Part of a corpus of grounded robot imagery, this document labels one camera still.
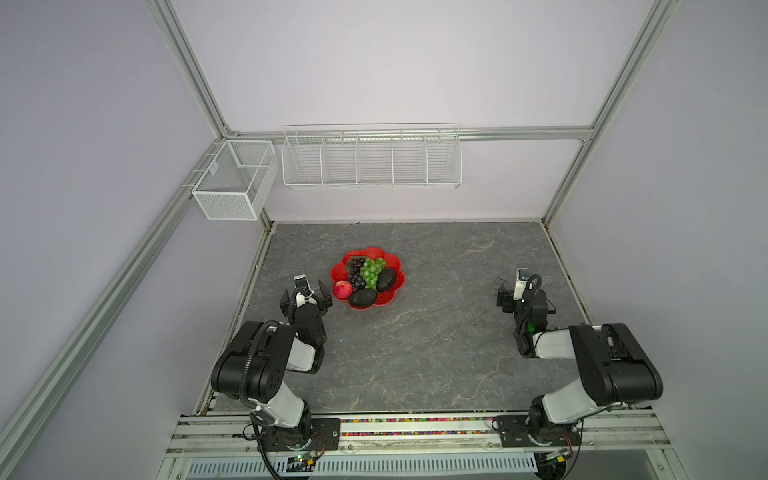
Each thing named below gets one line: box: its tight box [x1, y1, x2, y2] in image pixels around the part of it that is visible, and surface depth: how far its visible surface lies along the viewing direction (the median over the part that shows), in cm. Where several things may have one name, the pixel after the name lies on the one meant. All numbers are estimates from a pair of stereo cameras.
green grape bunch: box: [359, 257, 387, 290], surface depth 98 cm
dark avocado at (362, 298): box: [348, 288, 377, 309], surface depth 93 cm
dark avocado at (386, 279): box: [377, 268, 397, 293], surface depth 101 cm
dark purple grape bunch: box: [348, 258, 366, 292], surface depth 101 cm
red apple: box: [333, 280, 353, 300], surface depth 95 cm
